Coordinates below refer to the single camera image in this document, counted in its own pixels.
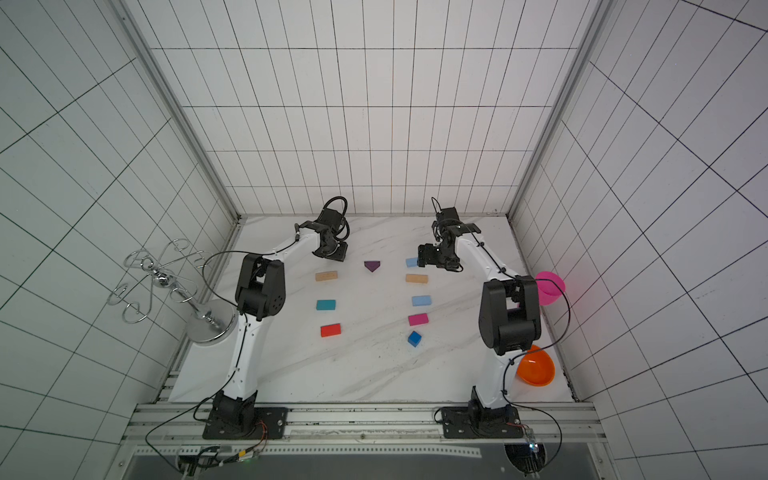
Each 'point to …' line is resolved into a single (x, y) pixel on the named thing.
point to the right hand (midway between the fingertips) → (433, 256)
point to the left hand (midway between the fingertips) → (335, 257)
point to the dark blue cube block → (414, 338)
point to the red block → (330, 330)
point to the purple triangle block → (372, 265)
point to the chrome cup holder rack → (168, 276)
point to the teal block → (325, 304)
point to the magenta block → (418, 319)
